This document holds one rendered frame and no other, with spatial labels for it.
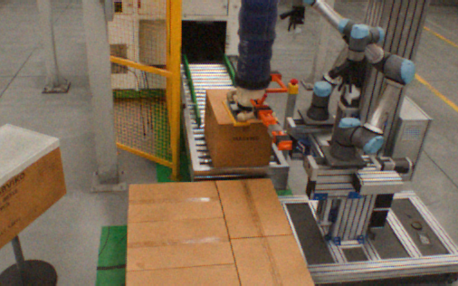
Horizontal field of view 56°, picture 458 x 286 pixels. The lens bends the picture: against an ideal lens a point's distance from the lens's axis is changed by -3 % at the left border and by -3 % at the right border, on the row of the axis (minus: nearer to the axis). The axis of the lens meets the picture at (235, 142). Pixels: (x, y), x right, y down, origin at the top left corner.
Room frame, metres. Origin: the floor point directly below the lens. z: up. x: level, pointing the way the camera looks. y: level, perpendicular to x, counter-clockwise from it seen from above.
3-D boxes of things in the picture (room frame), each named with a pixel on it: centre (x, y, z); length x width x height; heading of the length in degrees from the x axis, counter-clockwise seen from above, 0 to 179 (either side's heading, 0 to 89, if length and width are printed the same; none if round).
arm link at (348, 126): (2.24, -0.64, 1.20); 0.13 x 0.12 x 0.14; 41
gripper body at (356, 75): (1.97, -0.52, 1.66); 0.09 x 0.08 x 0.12; 101
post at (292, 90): (3.34, -0.43, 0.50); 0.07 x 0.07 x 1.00; 12
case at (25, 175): (1.97, 1.32, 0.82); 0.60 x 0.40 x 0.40; 162
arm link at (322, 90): (2.74, -0.55, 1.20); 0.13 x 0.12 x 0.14; 161
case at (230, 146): (3.00, 0.00, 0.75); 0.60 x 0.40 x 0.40; 14
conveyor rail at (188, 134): (3.75, 0.50, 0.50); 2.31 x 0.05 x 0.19; 12
